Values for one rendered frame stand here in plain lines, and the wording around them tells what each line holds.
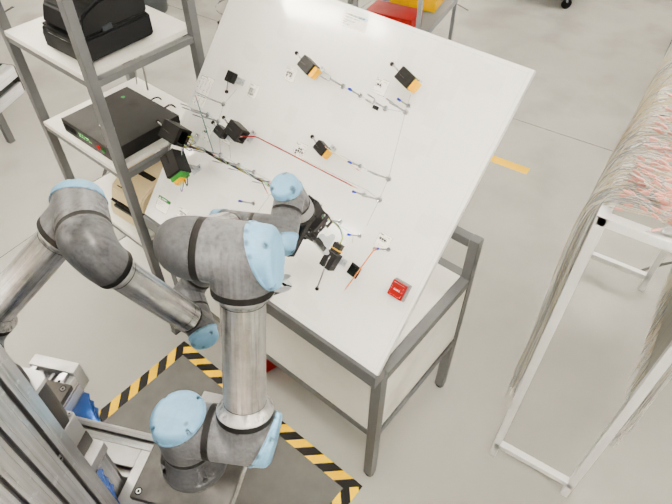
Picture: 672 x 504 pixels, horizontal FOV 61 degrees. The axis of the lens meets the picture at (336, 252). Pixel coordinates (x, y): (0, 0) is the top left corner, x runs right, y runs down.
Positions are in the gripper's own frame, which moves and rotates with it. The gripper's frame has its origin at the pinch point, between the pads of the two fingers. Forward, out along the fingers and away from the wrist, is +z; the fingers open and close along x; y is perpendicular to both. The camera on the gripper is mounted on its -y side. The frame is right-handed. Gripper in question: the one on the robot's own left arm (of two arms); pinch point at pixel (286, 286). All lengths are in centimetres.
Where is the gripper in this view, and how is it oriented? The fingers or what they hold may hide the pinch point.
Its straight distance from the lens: 175.3
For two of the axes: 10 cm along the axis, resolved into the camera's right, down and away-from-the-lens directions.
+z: 7.0, 2.2, 6.8
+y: 7.1, -2.3, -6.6
